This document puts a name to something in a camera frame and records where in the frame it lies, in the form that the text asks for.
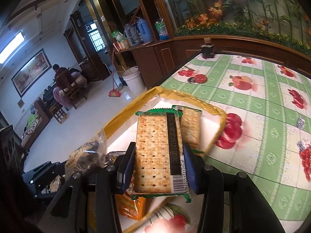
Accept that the green-edged cracker packet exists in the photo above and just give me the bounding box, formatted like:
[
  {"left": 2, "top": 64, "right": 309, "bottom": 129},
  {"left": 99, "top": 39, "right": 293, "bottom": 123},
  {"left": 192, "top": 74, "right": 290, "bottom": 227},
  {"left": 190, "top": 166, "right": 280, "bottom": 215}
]
[
  {"left": 131, "top": 109, "right": 192, "bottom": 203},
  {"left": 172, "top": 105, "right": 202, "bottom": 151}
]

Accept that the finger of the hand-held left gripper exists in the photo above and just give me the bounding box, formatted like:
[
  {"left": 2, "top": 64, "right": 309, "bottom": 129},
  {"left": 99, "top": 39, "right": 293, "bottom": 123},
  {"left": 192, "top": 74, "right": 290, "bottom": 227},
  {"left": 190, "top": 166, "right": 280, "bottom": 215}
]
[{"left": 31, "top": 161, "right": 67, "bottom": 175}]

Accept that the framed wall painting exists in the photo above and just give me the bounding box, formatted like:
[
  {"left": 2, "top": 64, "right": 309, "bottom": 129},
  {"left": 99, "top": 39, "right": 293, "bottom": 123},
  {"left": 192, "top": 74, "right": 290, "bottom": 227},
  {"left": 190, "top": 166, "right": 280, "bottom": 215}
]
[{"left": 11, "top": 49, "right": 52, "bottom": 99}]

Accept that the wooden stool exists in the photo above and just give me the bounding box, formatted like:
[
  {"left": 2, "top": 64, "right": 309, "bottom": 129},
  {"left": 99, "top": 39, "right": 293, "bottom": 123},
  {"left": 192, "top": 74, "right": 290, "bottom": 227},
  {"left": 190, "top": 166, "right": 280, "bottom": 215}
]
[{"left": 51, "top": 104, "right": 68, "bottom": 124}]

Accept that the ceiling light panel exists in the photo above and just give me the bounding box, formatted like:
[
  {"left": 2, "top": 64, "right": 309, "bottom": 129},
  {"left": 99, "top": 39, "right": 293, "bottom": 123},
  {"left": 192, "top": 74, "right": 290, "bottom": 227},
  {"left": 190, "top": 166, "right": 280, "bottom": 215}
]
[{"left": 0, "top": 33, "right": 25, "bottom": 63}]

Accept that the barred window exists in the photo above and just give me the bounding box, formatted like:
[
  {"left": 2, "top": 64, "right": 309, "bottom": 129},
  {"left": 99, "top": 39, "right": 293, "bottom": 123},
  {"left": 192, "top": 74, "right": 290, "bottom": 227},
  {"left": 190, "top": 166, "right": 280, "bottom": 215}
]
[{"left": 84, "top": 23, "right": 106, "bottom": 52}]

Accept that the fruit print tablecloth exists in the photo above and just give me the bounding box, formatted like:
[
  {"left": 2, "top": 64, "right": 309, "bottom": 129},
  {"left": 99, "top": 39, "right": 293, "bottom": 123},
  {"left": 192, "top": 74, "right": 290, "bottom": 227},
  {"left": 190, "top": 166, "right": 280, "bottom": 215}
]
[{"left": 121, "top": 52, "right": 311, "bottom": 233}]

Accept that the clear bag of dark snack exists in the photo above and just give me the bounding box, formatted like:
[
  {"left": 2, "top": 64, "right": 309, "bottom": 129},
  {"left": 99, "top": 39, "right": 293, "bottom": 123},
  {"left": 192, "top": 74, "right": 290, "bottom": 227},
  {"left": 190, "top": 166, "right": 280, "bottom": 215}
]
[{"left": 66, "top": 129, "right": 108, "bottom": 175}]

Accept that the red and cream box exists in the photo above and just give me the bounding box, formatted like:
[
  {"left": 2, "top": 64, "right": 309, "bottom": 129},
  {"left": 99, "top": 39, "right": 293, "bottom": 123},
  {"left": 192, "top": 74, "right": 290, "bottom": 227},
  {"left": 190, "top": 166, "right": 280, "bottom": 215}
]
[{"left": 114, "top": 40, "right": 130, "bottom": 52}]

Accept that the white tray with yellow tape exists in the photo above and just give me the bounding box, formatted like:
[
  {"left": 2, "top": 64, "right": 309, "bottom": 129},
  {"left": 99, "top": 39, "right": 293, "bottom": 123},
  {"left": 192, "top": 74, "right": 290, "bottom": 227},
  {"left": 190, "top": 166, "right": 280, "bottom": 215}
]
[{"left": 87, "top": 86, "right": 227, "bottom": 233}]

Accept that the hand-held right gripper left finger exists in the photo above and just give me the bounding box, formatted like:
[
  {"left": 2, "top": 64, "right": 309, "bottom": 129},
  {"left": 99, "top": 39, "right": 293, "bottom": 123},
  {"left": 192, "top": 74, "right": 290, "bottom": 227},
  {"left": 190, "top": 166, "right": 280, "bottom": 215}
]
[{"left": 41, "top": 142, "right": 136, "bottom": 233}]

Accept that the artificial flower glass display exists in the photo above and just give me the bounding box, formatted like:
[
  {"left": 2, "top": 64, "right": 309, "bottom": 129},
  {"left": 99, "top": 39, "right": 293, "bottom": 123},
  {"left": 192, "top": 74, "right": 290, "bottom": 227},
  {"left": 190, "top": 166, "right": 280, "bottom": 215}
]
[{"left": 155, "top": 0, "right": 311, "bottom": 54}]

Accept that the green and white bag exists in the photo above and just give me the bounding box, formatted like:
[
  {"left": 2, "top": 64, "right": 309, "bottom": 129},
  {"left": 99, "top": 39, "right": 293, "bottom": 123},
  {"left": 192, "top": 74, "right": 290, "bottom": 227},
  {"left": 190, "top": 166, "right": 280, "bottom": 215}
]
[{"left": 111, "top": 30, "right": 125, "bottom": 42}]

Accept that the large silver foil packet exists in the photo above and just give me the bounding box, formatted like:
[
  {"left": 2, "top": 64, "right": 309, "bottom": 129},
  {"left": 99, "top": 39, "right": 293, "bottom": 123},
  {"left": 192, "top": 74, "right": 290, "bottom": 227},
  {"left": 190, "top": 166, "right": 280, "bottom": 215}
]
[{"left": 106, "top": 150, "right": 127, "bottom": 168}]

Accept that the brown wooden cabinet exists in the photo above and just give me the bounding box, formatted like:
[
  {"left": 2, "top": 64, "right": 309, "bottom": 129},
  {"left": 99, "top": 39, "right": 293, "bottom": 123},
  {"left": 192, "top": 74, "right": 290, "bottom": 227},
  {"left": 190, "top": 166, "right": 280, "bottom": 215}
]
[{"left": 114, "top": 35, "right": 311, "bottom": 90}]

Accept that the wooden chair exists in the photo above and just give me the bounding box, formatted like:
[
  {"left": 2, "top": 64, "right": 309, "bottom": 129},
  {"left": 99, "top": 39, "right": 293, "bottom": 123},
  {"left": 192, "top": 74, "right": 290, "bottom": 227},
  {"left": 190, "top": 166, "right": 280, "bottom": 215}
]
[{"left": 56, "top": 70, "right": 88, "bottom": 110}]

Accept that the wooden sofa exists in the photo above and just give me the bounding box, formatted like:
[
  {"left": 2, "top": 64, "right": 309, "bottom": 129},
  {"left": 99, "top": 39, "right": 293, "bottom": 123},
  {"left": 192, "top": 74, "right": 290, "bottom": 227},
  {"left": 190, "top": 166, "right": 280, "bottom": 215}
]
[{"left": 21, "top": 97, "right": 51, "bottom": 150}]

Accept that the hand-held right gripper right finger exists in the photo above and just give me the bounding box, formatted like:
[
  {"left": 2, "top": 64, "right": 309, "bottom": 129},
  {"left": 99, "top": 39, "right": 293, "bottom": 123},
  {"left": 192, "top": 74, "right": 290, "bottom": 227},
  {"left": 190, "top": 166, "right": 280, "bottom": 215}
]
[{"left": 182, "top": 142, "right": 286, "bottom": 233}]

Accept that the dark glass jar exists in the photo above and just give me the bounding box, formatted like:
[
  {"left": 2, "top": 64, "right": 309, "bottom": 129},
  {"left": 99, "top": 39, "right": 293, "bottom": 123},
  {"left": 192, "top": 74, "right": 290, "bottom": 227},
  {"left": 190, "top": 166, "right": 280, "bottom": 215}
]
[{"left": 200, "top": 37, "right": 215, "bottom": 59}]

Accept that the orange cracker packet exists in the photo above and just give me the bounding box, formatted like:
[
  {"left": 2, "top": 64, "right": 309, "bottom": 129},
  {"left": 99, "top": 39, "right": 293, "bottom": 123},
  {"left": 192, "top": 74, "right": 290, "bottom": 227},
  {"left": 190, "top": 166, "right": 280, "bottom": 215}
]
[{"left": 114, "top": 192, "right": 147, "bottom": 221}]

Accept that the grey thermos flask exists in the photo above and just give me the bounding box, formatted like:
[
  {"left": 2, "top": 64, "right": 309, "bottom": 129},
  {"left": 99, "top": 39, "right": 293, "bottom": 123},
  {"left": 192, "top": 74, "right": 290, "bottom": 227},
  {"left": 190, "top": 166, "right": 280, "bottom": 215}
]
[{"left": 123, "top": 23, "right": 140, "bottom": 46}]

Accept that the red broom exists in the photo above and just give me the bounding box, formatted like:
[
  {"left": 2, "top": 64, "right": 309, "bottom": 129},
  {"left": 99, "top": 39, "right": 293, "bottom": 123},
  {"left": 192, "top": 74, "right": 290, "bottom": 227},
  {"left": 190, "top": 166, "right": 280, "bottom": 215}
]
[{"left": 108, "top": 49, "right": 122, "bottom": 98}]

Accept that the blue thermos flask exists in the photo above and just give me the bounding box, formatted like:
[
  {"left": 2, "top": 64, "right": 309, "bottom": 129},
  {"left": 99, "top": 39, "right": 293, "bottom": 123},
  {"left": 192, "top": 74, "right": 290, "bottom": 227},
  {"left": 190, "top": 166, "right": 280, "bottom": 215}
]
[{"left": 136, "top": 17, "right": 154, "bottom": 43}]

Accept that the white plastic bucket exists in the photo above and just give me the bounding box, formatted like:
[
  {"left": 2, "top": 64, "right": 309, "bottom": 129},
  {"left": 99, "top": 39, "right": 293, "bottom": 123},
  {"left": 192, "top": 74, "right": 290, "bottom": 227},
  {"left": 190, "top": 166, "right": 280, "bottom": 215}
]
[{"left": 122, "top": 67, "right": 146, "bottom": 94}]

